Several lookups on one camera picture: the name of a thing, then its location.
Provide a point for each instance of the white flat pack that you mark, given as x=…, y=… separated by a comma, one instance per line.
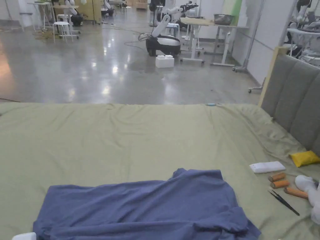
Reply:
x=267, y=167

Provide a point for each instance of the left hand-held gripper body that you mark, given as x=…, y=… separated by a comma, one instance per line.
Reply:
x=25, y=236

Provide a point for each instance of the orange cylinder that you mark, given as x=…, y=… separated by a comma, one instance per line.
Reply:
x=280, y=184
x=277, y=177
x=296, y=192

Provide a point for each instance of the white robot with black base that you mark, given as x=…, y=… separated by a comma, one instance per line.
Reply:
x=75, y=17
x=163, y=41

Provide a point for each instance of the bed with pale green sheet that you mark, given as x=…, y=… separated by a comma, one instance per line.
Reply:
x=125, y=140

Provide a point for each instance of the white foam block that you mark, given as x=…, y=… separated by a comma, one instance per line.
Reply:
x=165, y=62

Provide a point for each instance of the black tweezers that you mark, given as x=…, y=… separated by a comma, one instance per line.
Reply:
x=283, y=202

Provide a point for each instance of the dark blue shirt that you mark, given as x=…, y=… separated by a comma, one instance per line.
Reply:
x=140, y=207

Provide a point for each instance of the grey padded headboard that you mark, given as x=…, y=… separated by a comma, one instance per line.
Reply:
x=292, y=100

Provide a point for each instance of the yellow bag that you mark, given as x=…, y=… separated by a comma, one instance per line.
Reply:
x=305, y=158

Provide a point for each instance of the small blue clip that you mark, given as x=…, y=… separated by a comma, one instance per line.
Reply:
x=210, y=104

